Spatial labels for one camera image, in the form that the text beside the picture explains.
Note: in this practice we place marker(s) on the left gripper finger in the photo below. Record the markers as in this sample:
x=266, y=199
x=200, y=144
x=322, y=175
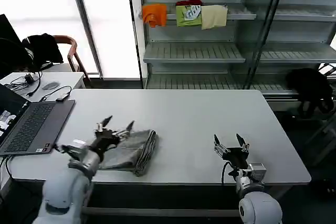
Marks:
x=124, y=133
x=101, y=127

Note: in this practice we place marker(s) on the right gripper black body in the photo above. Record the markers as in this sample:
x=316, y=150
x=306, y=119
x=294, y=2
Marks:
x=237, y=157

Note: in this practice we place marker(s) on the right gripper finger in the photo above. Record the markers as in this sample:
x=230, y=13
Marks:
x=244, y=147
x=221, y=150

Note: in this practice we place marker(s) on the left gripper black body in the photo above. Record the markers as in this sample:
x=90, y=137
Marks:
x=105, y=141

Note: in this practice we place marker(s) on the grey printed T-shirt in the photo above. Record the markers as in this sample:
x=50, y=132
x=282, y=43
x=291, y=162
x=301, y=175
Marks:
x=131, y=150

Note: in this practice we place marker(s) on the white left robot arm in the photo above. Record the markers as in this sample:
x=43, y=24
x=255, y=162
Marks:
x=63, y=190

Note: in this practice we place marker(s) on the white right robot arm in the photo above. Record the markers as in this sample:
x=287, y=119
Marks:
x=260, y=208

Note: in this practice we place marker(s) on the small black dongle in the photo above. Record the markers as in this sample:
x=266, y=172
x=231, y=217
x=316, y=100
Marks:
x=63, y=97

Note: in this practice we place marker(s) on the grey computer mouse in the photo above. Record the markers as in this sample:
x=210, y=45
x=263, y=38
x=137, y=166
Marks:
x=50, y=85

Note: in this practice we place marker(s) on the dark grey laptop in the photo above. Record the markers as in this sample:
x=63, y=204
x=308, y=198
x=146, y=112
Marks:
x=34, y=124

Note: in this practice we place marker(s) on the brown wooden chair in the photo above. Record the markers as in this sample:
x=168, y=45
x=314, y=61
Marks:
x=72, y=48

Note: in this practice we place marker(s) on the black power adapter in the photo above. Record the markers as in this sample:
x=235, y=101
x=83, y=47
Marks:
x=29, y=79

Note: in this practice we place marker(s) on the black bag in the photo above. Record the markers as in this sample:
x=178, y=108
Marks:
x=307, y=87

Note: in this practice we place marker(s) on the black jacket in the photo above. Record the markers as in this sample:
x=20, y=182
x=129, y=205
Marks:
x=43, y=49

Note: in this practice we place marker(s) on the grey metal shelf rack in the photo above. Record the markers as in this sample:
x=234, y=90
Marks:
x=194, y=51
x=296, y=37

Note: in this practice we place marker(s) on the black computer monitor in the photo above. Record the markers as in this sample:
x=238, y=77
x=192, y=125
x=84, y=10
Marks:
x=8, y=43

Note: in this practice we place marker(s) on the dark window frame post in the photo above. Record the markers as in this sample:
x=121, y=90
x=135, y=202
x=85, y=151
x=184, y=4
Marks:
x=86, y=24

